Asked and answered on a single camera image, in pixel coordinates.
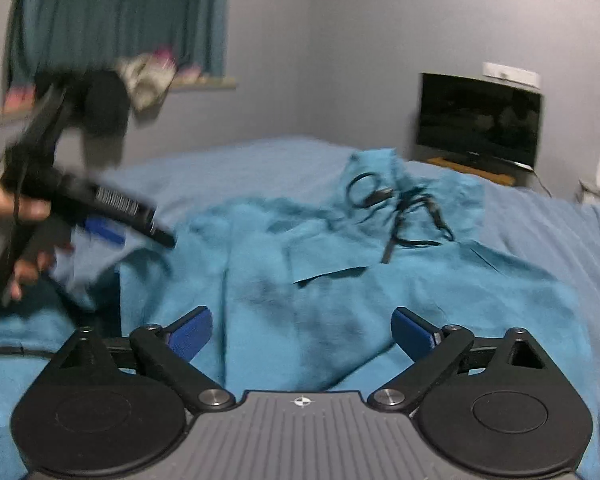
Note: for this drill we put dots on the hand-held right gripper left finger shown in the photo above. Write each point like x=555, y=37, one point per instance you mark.
x=192, y=334

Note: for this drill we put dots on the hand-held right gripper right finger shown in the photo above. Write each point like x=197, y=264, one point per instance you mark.
x=411, y=334

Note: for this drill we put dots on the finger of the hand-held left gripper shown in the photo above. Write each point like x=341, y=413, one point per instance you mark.
x=102, y=230

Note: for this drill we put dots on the teal large garment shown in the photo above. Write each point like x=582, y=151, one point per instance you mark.
x=260, y=270

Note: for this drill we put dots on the pink cloth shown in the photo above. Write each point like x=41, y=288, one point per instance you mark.
x=17, y=97
x=187, y=74

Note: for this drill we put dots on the grey white cloth bundle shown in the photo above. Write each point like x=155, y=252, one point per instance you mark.
x=145, y=80

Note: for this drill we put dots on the wooden television stand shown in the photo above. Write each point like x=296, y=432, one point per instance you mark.
x=480, y=172

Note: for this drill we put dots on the teal curtain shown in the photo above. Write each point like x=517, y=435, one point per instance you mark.
x=120, y=10

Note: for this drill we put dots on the light blue bed blanket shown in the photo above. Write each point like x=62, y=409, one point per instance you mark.
x=280, y=160

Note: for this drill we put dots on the black television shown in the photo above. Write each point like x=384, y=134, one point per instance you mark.
x=480, y=117

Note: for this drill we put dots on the white wall strip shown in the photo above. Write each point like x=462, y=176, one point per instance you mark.
x=511, y=74

